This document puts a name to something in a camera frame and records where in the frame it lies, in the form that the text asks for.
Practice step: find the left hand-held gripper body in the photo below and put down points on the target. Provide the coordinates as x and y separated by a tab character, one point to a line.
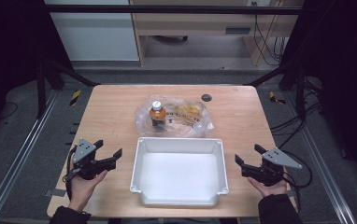
84	151

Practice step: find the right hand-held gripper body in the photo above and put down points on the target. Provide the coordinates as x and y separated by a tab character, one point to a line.
273	161

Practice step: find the person's right hand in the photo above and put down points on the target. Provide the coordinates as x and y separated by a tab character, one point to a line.
271	189

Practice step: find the person's left hand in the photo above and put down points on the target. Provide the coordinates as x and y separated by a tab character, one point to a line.
83	189

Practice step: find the grey tape piece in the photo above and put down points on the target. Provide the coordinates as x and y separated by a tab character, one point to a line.
55	192

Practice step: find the yellow black tape strip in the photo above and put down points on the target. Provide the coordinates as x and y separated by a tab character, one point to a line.
274	98
75	97

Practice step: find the clear plastic bag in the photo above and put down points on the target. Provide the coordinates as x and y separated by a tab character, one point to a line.
198	126

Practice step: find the orange drink bottle white cap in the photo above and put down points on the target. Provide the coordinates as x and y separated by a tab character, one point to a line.
158	114

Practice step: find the white plastic bin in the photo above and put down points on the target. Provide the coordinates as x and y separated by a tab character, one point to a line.
179	174

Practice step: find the black metal stand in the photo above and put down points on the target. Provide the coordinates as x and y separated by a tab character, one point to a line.
41	93
300	96

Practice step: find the dark round table grommet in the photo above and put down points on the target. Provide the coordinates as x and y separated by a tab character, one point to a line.
206	97

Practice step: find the yellow snack packet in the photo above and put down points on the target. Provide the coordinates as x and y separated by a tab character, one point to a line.
188	111

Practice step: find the white cabinet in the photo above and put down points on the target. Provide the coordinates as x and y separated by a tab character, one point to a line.
95	37

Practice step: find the black curtain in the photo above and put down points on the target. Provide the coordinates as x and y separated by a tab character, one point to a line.
5	46
345	77

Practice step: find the light wooden desk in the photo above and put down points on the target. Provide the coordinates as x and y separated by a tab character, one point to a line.
198	23

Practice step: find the aluminium floor rail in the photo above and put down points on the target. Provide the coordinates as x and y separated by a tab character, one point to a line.
17	158
326	168

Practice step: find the black horizontal frame bar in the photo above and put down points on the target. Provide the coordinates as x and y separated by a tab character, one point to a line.
167	9

